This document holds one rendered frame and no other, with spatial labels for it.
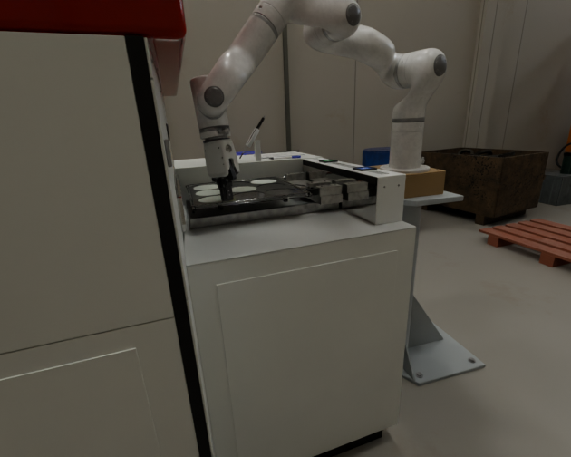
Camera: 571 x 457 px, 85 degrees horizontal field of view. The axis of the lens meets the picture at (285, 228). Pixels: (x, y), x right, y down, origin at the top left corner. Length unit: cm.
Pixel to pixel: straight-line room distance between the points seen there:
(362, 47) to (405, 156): 42
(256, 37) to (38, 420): 92
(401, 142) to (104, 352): 114
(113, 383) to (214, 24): 351
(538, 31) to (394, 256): 524
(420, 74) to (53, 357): 123
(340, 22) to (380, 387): 111
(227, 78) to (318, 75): 316
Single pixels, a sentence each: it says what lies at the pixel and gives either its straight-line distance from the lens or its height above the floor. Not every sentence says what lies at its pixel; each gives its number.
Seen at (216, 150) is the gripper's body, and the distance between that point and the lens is 90.
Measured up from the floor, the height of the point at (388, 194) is 91.
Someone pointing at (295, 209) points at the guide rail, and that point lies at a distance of 104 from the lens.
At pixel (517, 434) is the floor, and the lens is 161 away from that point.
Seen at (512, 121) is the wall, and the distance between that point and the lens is 574.
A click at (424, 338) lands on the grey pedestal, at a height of 5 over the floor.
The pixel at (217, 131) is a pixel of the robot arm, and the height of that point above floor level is 110.
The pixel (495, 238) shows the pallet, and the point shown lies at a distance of 333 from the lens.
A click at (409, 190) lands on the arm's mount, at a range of 129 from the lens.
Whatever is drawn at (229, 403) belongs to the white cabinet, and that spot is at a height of 40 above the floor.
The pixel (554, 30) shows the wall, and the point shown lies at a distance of 618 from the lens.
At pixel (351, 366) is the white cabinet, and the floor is 40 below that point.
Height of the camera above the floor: 111
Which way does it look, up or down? 18 degrees down
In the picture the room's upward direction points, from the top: 3 degrees counter-clockwise
